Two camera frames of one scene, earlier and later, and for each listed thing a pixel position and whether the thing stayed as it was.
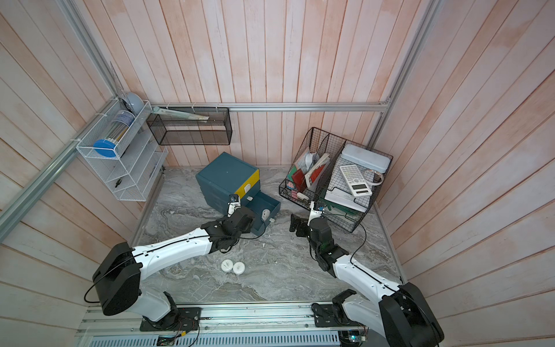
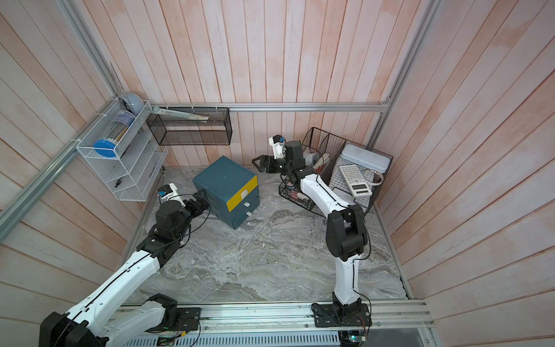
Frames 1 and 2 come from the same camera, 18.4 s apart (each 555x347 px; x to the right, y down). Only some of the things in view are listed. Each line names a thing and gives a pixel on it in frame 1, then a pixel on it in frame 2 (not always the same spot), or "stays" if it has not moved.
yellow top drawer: (248, 185) stays
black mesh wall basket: (170, 130) stays
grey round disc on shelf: (135, 103) stays
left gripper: (248, 230) to (204, 202)
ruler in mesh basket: (180, 114) stays
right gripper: (296, 223) to (269, 160)
